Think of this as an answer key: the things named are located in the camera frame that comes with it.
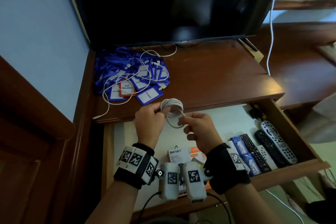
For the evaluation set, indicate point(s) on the wide black remote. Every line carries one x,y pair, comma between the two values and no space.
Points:
270,147

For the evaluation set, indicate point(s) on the white fabric sheet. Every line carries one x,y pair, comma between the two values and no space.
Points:
320,121

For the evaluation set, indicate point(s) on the orange charger box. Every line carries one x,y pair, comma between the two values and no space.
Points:
197,153

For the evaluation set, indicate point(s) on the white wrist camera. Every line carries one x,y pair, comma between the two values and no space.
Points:
169,181
194,181

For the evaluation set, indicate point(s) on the brown wooden side cabinet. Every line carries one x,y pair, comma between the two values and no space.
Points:
302,74

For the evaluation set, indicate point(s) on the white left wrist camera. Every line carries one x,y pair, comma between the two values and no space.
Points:
169,181

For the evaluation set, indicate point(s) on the black plug adapter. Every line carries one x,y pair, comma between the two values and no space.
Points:
254,113

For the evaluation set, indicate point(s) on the black television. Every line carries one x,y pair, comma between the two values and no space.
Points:
170,3

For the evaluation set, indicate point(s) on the black cloth bundle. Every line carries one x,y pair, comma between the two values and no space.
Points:
323,210

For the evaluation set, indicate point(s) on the slim black remote control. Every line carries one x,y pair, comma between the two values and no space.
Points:
256,153

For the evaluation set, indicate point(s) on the blue soap packet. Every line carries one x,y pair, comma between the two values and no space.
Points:
239,145
250,164

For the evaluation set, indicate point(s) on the person's right forearm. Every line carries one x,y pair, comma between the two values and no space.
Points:
249,205

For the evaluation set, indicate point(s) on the small white remote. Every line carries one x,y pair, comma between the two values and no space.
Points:
267,158

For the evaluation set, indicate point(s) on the black wristband with markers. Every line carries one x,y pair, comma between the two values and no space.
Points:
134,166
225,171

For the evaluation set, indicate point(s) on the large white remote control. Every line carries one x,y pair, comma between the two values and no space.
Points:
281,142

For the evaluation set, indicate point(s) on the black right wristband with markers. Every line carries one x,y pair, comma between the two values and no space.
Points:
225,171

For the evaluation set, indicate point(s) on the pile of blue ID lanyards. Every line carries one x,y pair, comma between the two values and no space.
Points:
110,61

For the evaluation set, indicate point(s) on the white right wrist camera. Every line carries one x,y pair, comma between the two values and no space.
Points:
194,181

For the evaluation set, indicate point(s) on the white charger box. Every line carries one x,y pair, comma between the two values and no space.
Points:
178,155

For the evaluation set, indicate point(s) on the black television stand leg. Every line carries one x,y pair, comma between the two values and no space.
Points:
250,45

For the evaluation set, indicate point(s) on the person's left forearm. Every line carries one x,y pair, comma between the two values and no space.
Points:
115,205

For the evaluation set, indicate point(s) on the black left wristband with markers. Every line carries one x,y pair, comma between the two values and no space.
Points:
134,166

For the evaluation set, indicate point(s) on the person's left hand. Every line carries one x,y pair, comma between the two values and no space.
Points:
149,124

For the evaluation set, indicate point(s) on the person's right hand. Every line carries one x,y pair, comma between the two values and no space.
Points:
204,132

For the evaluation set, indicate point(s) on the wooden drawer with white bottom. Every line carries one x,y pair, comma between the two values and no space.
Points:
223,124

